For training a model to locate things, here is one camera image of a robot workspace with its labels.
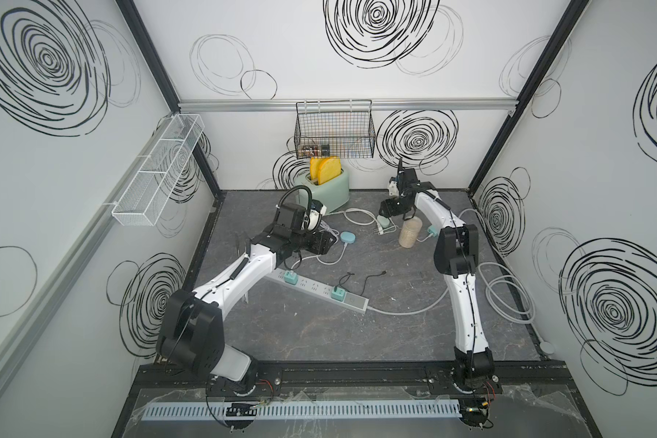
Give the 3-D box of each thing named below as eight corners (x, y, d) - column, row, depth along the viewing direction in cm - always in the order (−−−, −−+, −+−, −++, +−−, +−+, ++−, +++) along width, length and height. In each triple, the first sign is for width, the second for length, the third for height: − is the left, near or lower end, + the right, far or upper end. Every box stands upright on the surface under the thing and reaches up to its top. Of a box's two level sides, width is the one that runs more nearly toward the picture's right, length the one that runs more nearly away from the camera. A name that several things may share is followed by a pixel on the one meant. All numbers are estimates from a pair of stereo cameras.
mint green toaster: (297, 213, 114) (293, 187, 102) (299, 196, 120) (295, 170, 109) (348, 213, 114) (350, 187, 102) (347, 196, 120) (349, 170, 109)
